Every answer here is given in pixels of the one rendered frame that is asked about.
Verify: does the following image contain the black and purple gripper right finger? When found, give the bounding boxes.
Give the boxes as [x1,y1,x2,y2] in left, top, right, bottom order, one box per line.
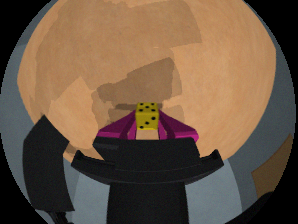
[158,109,199,143]

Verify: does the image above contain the yellow die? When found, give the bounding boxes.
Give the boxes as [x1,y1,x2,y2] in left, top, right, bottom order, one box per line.
[135,102,159,130]

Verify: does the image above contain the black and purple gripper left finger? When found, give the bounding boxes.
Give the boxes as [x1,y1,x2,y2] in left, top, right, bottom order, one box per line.
[96,109,137,140]

